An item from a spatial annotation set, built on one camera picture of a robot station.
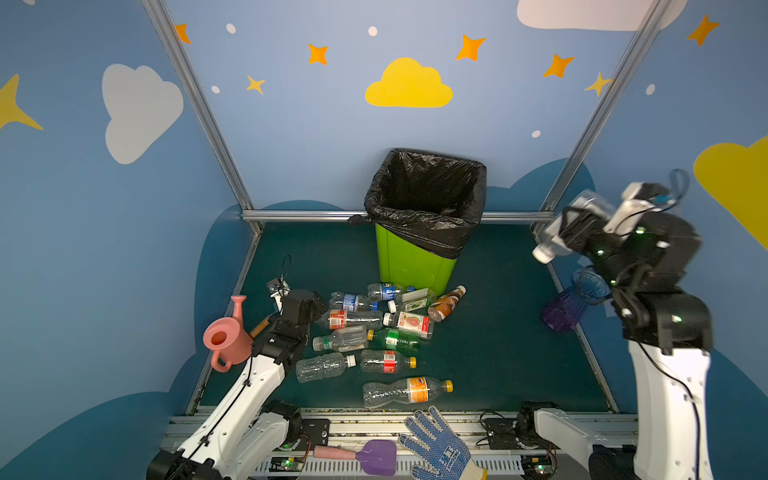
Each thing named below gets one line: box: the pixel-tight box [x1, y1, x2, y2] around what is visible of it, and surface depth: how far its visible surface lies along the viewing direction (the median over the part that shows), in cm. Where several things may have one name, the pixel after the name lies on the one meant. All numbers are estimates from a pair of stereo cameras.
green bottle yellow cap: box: [366, 328, 421, 357], surface depth 88 cm
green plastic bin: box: [375, 223, 458, 296], surface depth 90 cm
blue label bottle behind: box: [367, 283, 415, 301], surface depth 100 cm
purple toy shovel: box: [313, 439, 397, 477], surface depth 72 cm
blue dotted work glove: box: [398, 406, 487, 480], surface depth 73 cm
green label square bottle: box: [395, 287, 436, 313], surface depth 98 cm
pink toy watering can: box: [203, 295, 254, 373], surface depth 82 cm
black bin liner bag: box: [348, 148, 487, 259], surface depth 84 cm
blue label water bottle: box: [329, 291, 373, 312], surface depth 98 cm
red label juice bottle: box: [397, 311, 434, 340], surface depth 92 cm
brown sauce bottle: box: [428, 284, 467, 323], surface depth 96 cm
